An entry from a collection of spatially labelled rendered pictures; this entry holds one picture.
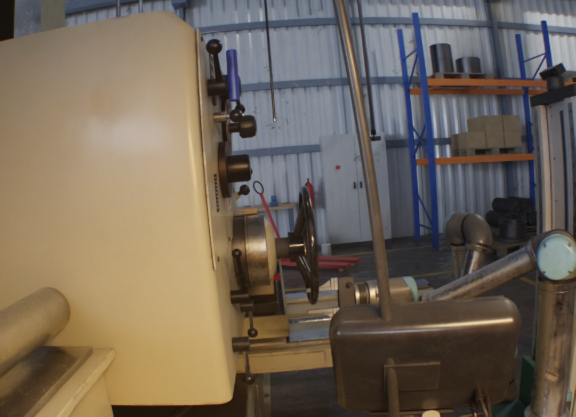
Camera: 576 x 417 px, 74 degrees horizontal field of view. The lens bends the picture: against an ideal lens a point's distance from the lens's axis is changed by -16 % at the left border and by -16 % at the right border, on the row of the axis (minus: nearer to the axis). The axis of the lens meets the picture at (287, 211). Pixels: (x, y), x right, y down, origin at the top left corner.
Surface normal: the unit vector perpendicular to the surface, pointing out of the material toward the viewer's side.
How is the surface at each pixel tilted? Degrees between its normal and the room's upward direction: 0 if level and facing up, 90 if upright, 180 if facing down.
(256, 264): 104
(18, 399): 0
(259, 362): 90
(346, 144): 90
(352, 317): 19
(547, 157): 90
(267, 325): 90
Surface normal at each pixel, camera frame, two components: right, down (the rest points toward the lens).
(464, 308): -0.15, -0.90
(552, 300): -0.68, 0.12
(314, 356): 0.04, 0.09
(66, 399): -0.08, -0.99
